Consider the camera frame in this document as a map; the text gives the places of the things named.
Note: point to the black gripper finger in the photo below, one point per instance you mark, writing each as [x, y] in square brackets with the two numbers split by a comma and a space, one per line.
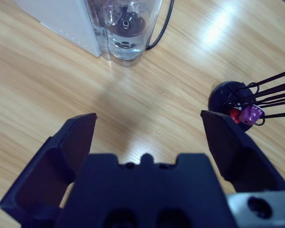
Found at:
[240, 159]
[50, 166]

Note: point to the red coffee capsule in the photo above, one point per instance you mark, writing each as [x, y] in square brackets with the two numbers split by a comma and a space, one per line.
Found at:
[235, 116]

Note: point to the purple coffee capsule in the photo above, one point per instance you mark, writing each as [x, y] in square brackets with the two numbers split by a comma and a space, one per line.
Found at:
[251, 115]

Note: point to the black capsule holder with rods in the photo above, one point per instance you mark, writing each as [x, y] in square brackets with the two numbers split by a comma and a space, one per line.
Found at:
[222, 95]

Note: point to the clear water tank black lid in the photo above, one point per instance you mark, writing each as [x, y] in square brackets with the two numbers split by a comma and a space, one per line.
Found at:
[128, 31]

